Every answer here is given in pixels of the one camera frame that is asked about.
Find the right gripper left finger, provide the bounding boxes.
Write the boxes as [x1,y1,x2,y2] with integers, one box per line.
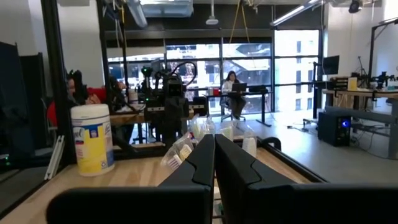
[46,134,216,224]

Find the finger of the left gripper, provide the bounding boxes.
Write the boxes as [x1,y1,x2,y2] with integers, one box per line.
[172,98,186,124]
[161,98,174,124]

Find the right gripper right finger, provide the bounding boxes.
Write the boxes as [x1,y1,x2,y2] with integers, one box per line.
[215,134,398,224]

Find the green white toothbrush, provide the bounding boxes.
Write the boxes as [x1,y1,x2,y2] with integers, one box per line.
[204,116,218,137]

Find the orange white toothbrush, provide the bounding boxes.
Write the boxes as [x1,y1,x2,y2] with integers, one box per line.
[177,139,195,163]

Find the person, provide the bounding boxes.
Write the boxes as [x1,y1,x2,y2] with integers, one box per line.
[46,70,108,128]
[222,70,249,121]

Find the dark laptop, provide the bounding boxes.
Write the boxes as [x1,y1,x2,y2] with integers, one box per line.
[231,82,248,93]

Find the black desk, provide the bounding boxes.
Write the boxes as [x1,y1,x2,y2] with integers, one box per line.
[206,89,271,128]

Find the yellow white wipes canister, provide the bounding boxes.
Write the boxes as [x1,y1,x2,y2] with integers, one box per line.
[70,104,115,177]

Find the black computer tower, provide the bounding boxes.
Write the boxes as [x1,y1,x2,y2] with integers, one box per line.
[317,111,352,147]

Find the white aluminium profiles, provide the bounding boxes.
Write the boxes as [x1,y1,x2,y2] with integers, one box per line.
[44,135,65,180]

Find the black monitor on stand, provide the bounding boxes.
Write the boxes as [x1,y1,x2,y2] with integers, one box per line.
[322,55,340,75]

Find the wooden workbench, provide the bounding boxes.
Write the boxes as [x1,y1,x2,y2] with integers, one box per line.
[323,88,398,159]

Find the black partition panel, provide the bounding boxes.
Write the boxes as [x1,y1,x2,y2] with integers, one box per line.
[0,42,47,162]

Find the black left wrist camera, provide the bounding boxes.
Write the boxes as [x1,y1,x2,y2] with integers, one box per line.
[167,77,185,98]

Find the black aluminium table frame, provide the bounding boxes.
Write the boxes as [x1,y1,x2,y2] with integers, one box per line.
[0,0,328,218]

